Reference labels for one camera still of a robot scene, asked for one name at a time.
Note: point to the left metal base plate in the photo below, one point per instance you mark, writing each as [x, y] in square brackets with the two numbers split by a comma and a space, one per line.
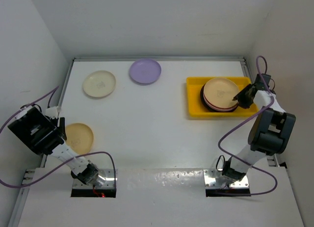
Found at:
[104, 180]

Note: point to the cream plate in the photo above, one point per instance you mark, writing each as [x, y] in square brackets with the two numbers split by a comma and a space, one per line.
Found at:
[99, 84]

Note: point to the yellow plate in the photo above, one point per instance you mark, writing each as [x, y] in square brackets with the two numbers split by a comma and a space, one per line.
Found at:
[220, 92]
[80, 138]

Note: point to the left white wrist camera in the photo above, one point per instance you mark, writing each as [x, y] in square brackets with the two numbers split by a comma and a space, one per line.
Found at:
[52, 112]

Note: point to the yellow plastic bin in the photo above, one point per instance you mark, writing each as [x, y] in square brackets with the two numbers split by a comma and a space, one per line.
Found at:
[197, 110]

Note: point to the metal base plate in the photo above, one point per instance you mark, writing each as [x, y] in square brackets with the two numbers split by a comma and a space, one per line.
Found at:
[214, 180]
[104, 180]

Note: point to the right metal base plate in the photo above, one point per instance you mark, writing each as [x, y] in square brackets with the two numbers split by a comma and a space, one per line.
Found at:
[214, 180]

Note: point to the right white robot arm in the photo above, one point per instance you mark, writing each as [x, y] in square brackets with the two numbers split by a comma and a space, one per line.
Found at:
[269, 134]

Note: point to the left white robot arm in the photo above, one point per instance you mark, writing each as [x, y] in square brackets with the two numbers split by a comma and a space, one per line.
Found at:
[42, 136]

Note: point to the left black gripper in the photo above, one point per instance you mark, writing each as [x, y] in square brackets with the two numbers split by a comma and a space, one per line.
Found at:
[62, 127]

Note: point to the purple plate at back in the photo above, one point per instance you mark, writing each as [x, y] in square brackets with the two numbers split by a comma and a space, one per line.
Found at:
[145, 71]

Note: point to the pink plate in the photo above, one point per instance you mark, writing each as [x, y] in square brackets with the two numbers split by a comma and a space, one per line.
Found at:
[218, 109]

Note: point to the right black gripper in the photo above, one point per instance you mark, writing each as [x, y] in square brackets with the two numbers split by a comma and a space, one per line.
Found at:
[239, 97]

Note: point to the dark-rimmed plate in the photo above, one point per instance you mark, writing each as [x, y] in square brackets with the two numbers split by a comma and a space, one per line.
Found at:
[203, 103]

